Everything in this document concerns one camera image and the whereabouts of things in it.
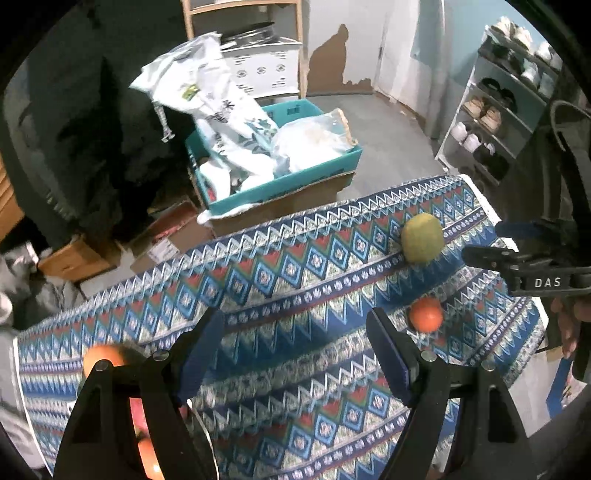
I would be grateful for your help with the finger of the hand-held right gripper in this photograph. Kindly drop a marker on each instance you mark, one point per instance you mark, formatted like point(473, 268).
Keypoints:
point(526, 230)
point(489, 257)

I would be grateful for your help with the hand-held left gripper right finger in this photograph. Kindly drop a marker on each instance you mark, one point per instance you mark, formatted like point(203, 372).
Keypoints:
point(392, 357)

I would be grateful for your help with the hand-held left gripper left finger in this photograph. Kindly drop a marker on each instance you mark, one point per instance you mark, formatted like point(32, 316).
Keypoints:
point(203, 357)

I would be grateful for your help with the small orange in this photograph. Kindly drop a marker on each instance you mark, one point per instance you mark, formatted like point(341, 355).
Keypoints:
point(427, 314)

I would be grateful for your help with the yellow-green mango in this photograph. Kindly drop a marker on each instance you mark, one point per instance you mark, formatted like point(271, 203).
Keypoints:
point(422, 237)

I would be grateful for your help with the large orange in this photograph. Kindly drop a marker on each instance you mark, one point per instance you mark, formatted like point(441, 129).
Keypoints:
point(106, 357)

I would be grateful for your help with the person's right hand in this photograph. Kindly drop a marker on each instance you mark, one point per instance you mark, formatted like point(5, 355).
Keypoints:
point(567, 325)

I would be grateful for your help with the blue patterned tablecloth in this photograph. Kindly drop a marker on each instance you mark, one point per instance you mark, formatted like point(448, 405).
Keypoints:
point(295, 286)

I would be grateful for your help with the rows of shoes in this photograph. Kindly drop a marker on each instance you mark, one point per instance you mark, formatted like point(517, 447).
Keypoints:
point(485, 115)

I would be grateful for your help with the flat red cardboard box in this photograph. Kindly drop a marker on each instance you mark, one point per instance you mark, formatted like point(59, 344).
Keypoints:
point(171, 230)

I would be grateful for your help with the grey metal shoe rack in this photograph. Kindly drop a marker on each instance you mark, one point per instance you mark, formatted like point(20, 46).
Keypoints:
point(466, 92)

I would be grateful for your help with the wooden box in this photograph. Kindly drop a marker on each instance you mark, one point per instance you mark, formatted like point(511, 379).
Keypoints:
point(74, 258)

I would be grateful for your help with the brown cardboard box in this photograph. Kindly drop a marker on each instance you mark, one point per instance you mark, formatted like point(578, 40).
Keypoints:
point(286, 210)

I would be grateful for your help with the grey cloth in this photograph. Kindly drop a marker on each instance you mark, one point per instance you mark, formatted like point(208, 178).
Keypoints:
point(27, 286)

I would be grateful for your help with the teal plastic basket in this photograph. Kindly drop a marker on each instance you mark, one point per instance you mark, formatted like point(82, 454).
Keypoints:
point(295, 180)

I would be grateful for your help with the clear plastic bag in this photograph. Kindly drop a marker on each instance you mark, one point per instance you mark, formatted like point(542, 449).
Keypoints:
point(314, 138)

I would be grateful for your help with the white door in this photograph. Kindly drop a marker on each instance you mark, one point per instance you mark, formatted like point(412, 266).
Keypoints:
point(401, 46)

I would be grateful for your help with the dark hanging clothing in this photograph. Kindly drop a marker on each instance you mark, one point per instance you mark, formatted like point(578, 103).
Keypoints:
point(92, 138)

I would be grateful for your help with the white printed plastic bag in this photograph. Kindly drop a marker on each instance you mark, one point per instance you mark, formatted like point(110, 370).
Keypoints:
point(207, 87)

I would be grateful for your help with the white perforated crate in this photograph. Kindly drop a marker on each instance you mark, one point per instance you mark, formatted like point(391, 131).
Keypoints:
point(263, 69)

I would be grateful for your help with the wooden shelf unit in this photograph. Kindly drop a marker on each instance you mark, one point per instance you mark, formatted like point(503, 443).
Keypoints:
point(302, 27)

